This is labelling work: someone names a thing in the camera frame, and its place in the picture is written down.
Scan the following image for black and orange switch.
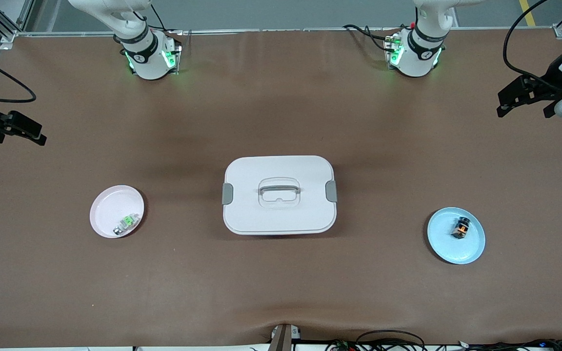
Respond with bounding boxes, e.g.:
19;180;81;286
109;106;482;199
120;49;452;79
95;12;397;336
450;217;471;240

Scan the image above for pink round plate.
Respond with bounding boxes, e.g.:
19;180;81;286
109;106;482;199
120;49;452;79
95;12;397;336
89;185;145;239

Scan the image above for blue round plate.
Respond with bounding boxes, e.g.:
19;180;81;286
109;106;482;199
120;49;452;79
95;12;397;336
427;207;486;265

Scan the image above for white lidded storage box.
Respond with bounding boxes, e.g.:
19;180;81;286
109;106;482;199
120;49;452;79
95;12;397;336
221;156;338;236

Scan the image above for brown table mat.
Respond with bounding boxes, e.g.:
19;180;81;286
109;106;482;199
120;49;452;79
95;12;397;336
0;28;562;349

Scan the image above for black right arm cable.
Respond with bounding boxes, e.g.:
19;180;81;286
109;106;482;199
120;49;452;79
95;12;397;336
0;48;37;104

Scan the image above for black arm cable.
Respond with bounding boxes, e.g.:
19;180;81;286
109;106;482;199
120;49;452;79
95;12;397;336
0;48;37;104
503;0;555;91

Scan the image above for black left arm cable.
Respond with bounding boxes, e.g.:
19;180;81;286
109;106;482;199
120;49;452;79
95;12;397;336
503;0;555;91

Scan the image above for green and white switch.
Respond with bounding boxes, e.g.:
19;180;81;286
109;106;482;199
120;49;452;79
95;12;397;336
113;213;141;236

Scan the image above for black left base cables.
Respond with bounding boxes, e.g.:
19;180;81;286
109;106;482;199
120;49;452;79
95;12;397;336
342;23;400;52

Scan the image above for black right base cable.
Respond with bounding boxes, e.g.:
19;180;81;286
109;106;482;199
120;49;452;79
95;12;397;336
135;4;168;34

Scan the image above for tangled black cables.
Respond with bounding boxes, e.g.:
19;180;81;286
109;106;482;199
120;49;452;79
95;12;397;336
325;339;562;351

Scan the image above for grey box handle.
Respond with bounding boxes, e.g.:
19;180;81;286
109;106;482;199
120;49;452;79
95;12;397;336
260;179;301;196

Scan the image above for black cable loop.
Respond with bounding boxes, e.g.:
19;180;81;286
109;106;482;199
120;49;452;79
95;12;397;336
356;330;426;351

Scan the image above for silver table edge rail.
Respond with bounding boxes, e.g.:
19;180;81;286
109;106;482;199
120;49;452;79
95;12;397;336
15;28;557;38

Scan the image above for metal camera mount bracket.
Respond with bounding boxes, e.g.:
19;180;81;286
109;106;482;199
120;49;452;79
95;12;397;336
269;323;301;351

